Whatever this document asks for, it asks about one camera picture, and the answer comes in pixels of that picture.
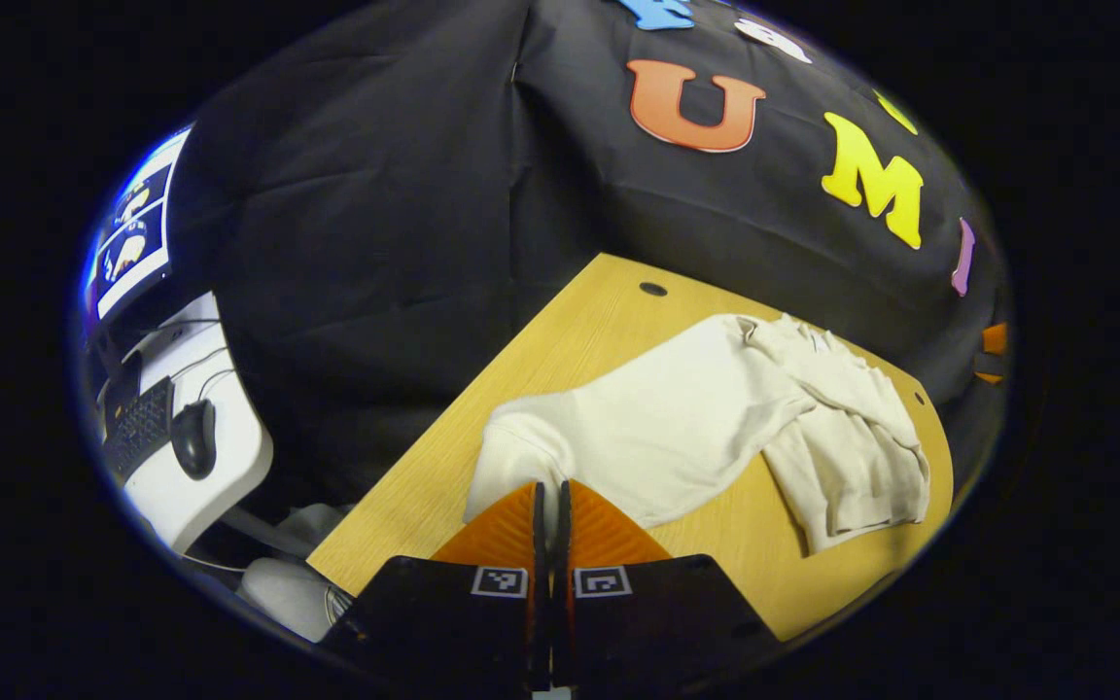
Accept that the black computer mouse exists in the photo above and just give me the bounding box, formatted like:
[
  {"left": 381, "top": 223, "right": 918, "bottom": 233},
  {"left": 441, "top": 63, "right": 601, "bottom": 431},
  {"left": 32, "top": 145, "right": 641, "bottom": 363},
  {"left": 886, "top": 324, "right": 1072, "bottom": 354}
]
[{"left": 170, "top": 399, "right": 219, "bottom": 481}]

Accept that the white rounded object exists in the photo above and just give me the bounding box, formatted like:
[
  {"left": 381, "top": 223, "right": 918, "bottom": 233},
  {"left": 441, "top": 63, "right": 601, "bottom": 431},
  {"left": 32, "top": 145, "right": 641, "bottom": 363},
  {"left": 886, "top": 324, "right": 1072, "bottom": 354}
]
[{"left": 237, "top": 556, "right": 357, "bottom": 645}]

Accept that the black keyboard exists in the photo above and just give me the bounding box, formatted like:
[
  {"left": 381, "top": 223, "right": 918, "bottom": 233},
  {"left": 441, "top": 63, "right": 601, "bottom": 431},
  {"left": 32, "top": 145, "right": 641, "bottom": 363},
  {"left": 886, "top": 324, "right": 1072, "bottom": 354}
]
[{"left": 101, "top": 377, "right": 176, "bottom": 484}]

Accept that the white side desk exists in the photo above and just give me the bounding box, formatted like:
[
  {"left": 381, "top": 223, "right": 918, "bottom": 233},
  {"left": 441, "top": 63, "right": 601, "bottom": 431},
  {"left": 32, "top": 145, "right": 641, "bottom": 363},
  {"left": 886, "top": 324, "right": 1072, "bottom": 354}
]
[{"left": 93, "top": 292, "right": 275, "bottom": 555}]

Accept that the cream white sweatshirt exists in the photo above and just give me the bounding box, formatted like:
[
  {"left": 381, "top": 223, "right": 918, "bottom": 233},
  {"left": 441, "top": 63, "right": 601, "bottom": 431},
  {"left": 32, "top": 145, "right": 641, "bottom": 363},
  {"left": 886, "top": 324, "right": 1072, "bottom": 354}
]
[{"left": 463, "top": 313, "right": 932, "bottom": 557}]

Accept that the black backdrop cloth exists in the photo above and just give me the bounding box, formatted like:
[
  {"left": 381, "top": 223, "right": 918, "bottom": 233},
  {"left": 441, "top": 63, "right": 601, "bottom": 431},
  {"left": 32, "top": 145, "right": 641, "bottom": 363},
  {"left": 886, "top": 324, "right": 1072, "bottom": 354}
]
[{"left": 166, "top": 0, "right": 1008, "bottom": 507}]

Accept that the computer monitor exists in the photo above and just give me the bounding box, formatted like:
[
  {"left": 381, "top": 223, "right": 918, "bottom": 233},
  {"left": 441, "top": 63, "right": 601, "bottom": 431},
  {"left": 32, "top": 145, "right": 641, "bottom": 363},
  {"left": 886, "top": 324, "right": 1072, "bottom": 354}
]
[{"left": 84, "top": 126, "right": 193, "bottom": 324}]

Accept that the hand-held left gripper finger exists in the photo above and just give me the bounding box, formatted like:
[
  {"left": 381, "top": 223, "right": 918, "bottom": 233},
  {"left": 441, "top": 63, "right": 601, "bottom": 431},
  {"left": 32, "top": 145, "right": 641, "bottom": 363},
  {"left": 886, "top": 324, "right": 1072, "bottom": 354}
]
[
  {"left": 317, "top": 479, "right": 553, "bottom": 693},
  {"left": 552, "top": 479, "right": 783, "bottom": 693}
]

